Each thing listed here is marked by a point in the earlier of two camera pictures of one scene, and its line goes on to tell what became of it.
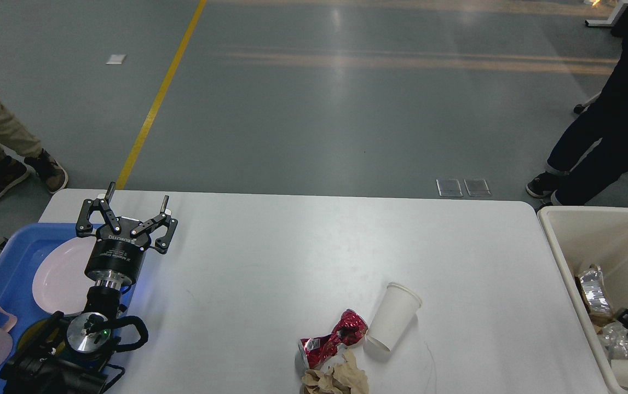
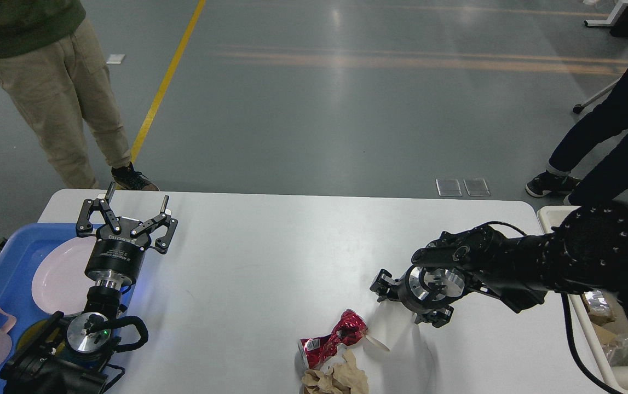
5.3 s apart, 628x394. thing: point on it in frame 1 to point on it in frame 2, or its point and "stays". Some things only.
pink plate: [61, 284] stays
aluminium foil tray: [592, 283] stays
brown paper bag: [590, 282] to [605, 334]
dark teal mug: [45, 338] stays
